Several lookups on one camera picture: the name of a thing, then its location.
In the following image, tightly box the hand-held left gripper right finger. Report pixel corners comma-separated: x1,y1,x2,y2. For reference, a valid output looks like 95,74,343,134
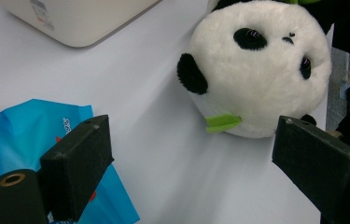
271,115,350,224

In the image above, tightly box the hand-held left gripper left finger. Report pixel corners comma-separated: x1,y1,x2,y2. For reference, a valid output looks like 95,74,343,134
39,114,115,222

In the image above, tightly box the blue wet wipes packet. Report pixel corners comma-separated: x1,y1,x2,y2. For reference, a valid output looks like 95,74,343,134
0,98,141,224

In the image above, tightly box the panda plush toy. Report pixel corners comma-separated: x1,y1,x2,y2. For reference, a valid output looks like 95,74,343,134
176,0,335,139

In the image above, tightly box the white plastic bin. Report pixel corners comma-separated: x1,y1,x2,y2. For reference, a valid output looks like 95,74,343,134
0,0,164,49

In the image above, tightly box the pale table cover sheet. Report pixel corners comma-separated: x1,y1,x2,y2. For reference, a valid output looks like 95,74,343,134
0,0,332,224

